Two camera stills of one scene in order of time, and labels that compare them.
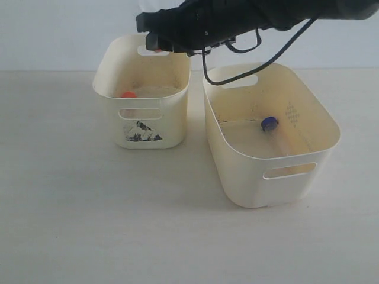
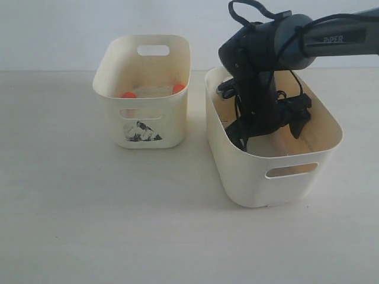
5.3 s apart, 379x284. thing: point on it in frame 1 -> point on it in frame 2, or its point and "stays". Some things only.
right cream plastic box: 272,132 stays
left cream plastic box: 147,90 stays
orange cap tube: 129,94 stays
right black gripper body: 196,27 -> 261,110
